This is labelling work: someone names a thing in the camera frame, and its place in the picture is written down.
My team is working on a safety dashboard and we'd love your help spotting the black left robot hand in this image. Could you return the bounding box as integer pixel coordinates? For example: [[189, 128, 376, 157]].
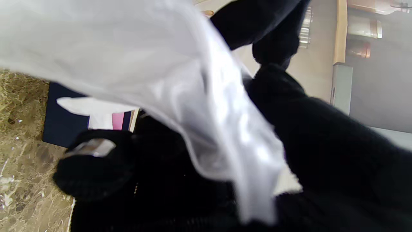
[[209, 0, 311, 69]]

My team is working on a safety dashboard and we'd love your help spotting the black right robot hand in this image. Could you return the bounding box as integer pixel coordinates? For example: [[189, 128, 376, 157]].
[[53, 64, 412, 232]]

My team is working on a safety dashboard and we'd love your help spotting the black box pink inside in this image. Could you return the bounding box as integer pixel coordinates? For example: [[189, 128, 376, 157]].
[[42, 82, 139, 149]]

